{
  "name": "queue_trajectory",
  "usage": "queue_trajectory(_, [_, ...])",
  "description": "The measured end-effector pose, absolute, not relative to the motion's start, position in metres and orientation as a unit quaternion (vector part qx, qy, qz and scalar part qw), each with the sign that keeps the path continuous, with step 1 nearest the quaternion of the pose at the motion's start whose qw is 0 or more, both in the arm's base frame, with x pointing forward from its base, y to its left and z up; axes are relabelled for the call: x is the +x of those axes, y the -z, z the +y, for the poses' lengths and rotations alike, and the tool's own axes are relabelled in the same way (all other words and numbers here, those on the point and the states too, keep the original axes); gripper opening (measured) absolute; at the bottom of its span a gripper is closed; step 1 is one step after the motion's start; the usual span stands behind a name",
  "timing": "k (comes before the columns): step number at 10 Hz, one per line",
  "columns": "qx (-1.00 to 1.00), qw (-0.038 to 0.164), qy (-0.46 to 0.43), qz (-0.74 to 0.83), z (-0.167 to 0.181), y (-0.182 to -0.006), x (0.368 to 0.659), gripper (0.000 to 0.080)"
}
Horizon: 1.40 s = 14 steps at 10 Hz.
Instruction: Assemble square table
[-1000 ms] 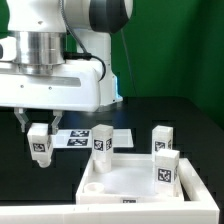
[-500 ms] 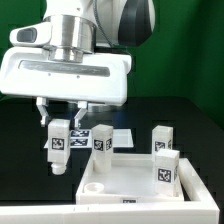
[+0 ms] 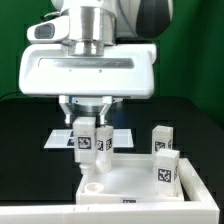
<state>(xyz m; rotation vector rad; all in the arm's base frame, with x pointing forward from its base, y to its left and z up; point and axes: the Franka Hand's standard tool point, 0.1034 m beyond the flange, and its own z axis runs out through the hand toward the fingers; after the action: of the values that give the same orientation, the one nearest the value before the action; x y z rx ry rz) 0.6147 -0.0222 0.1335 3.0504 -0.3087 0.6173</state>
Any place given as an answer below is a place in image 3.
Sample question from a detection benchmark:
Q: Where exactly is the black cable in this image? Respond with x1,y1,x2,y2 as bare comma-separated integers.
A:
0,92,20,102

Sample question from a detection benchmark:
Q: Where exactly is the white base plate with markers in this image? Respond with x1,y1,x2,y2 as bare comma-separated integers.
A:
44,129,134,149

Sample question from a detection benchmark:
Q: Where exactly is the white L-shaped obstacle fence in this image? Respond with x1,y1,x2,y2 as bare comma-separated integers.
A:
0,159,220,224

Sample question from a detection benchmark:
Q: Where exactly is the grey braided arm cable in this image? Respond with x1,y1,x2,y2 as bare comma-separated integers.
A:
116,0,129,28

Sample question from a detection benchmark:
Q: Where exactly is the white square table top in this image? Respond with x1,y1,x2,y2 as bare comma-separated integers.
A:
76,154,184,205

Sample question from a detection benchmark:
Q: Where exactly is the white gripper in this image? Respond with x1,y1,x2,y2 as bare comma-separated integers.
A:
19,16,157,127

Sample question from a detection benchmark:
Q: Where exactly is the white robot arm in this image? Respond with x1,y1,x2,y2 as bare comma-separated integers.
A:
19,0,173,125

